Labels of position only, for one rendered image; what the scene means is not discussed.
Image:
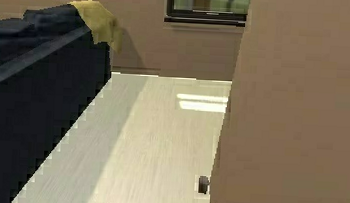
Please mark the black framed window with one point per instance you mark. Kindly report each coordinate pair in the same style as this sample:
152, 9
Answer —
208, 6

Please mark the yellow cloth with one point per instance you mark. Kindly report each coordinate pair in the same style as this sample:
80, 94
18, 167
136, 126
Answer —
100, 23

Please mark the brown room door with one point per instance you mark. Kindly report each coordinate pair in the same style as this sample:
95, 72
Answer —
296, 109

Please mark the dark navy bed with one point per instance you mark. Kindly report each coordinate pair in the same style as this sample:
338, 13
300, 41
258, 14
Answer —
32, 108

